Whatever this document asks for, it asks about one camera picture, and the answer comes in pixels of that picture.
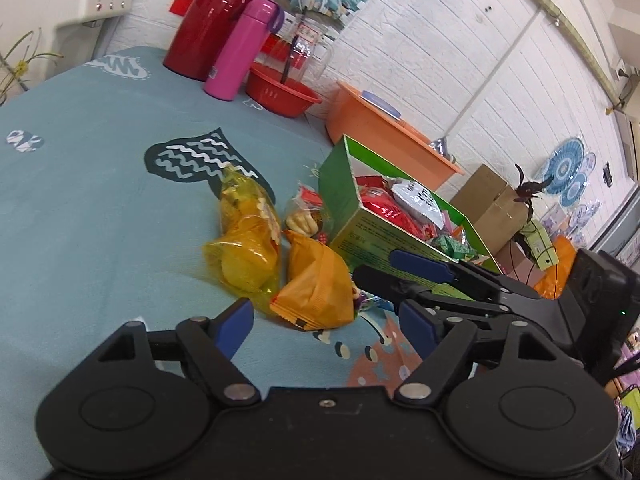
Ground red thermos jug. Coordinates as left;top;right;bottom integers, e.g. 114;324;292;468
162;0;276;82

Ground teal printed tablecloth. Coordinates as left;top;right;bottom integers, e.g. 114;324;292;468
0;45;426;411

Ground small colourful snack packet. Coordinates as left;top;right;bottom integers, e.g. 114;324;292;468
352;290;396;318

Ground dark leafy plant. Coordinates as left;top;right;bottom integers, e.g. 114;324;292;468
515;164;556;206

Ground blue paper fan decorations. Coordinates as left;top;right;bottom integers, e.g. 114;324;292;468
540;134;601;241

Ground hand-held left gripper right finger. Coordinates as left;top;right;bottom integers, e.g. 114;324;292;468
394;299;566;406

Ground brown cardboard box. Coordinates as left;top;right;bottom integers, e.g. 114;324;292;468
450;164;531;256

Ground thin green orchid plant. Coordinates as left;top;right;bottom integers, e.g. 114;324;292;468
0;27;66;106

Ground green cardboard box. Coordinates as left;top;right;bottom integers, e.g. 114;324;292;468
317;134;501;301

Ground white snack packet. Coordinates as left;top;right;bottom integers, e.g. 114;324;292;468
390;180;445;226

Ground green snack packet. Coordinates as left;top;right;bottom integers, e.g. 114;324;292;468
431;232;478;261

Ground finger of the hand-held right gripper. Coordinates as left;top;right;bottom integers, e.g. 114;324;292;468
389;250;541;306
352;266;512;317

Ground red plastic basket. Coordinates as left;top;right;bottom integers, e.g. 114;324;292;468
245;62;322;119

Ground clear snack packet red label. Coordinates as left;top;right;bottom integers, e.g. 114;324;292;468
285;182;328;238

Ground steel bowl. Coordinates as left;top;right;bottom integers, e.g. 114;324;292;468
427;136;453;161

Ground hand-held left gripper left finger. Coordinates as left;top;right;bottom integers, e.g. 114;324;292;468
95;297;262;406

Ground white wall conduit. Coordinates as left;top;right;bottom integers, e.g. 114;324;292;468
442;0;566;143

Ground yellow clear snack packet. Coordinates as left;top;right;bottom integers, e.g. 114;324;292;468
202;162;282;316

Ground pink thermos bottle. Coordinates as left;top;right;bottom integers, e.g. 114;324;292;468
203;0;286;102

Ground orange snack packet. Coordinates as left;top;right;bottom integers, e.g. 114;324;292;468
270;230;357;332

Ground orange bag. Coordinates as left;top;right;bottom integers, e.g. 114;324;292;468
532;235;578;301

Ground small cardboard box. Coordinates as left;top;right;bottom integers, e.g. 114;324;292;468
495;240;543;286

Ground yellow green small box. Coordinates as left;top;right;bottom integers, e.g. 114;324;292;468
522;220;558;268

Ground orange plastic basin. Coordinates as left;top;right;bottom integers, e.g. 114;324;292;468
326;80;466;176

